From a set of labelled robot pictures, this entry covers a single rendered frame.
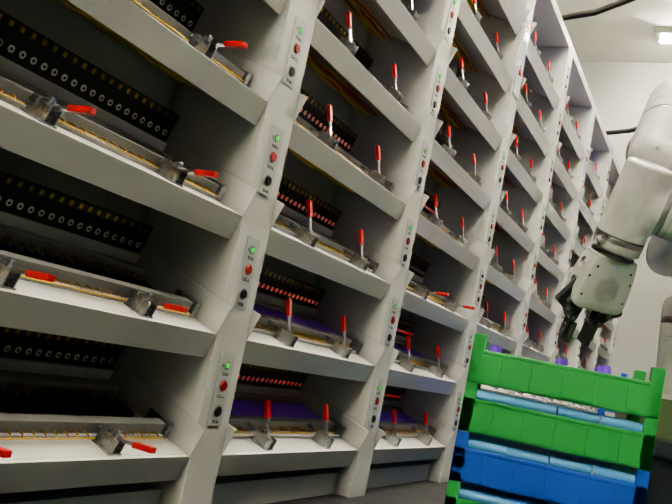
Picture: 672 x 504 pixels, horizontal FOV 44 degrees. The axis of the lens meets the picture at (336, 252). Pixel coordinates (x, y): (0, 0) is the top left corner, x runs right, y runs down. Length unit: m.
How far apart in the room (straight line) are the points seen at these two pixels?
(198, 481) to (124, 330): 0.34
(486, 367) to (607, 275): 0.26
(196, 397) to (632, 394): 0.70
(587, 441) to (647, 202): 0.40
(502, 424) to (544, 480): 0.11
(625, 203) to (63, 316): 0.89
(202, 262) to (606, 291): 0.69
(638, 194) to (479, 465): 0.51
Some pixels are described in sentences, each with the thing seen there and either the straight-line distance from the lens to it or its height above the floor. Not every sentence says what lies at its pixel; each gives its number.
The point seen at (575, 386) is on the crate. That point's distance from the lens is 1.39.
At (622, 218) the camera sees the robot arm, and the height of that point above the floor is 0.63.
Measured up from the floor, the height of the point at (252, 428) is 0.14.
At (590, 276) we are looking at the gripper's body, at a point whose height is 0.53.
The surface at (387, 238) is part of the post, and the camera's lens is 2.05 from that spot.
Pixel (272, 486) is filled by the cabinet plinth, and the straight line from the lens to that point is 1.76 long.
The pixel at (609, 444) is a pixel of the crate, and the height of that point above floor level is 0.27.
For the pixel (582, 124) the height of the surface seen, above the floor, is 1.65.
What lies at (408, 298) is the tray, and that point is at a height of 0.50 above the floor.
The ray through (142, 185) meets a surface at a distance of 1.20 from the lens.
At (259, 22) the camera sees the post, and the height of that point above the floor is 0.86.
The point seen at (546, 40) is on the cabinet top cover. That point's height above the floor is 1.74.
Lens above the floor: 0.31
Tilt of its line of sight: 7 degrees up
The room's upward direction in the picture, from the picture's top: 12 degrees clockwise
